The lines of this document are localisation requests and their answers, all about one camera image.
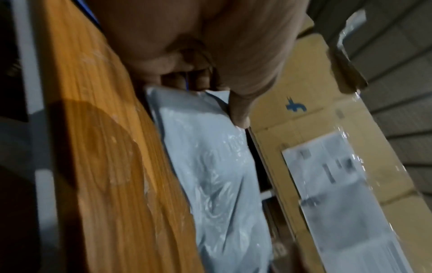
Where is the person's left hand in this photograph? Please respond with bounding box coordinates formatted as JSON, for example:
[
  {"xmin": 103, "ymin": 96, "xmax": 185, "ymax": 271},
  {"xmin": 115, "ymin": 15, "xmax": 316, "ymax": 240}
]
[{"xmin": 88, "ymin": 0, "xmax": 312, "ymax": 130}]

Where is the white mailer bag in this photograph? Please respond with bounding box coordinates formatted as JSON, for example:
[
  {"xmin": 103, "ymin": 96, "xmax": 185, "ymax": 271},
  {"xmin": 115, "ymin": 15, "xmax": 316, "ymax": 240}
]
[{"xmin": 143, "ymin": 85, "xmax": 275, "ymax": 273}]

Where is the wooden table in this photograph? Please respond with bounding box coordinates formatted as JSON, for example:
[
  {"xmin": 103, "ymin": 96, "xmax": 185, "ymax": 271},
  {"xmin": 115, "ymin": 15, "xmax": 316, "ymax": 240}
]
[{"xmin": 10, "ymin": 0, "xmax": 205, "ymax": 273}]

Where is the white metal shelf leg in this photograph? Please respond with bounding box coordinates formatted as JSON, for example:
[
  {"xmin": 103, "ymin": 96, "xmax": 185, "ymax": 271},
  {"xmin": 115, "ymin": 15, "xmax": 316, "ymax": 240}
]
[{"xmin": 258, "ymin": 187, "xmax": 276, "ymax": 202}]

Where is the white printed paper sheet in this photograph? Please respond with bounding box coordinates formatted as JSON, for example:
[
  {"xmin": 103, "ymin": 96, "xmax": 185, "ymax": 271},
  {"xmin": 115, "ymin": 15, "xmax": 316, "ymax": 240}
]
[
  {"xmin": 322, "ymin": 233, "xmax": 414, "ymax": 273},
  {"xmin": 281, "ymin": 129, "xmax": 369, "ymax": 202},
  {"xmin": 299, "ymin": 177, "xmax": 394, "ymax": 253}
]

